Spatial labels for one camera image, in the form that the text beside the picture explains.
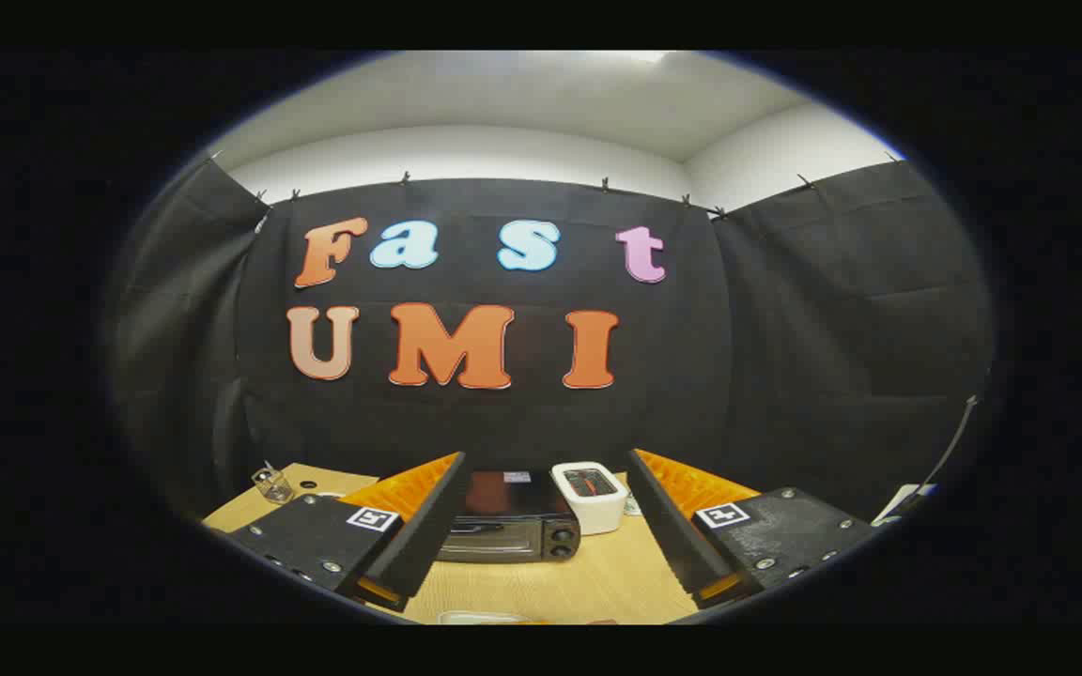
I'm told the grey cable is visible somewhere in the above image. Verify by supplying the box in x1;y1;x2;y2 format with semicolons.
917;394;980;491

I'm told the metal wire basket holder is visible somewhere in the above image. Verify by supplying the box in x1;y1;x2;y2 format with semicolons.
252;462;295;505

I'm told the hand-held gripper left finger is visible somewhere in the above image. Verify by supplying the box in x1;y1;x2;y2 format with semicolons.
229;452;473;614

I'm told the black toaster oven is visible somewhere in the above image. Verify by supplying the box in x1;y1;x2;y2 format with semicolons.
435;469;582;564

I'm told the white flat object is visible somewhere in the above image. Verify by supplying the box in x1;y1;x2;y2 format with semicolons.
873;483;938;527

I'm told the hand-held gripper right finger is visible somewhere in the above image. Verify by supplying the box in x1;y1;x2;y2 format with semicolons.
625;448;877;611

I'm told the white pop-up toaster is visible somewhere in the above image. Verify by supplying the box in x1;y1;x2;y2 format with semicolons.
550;461;628;536

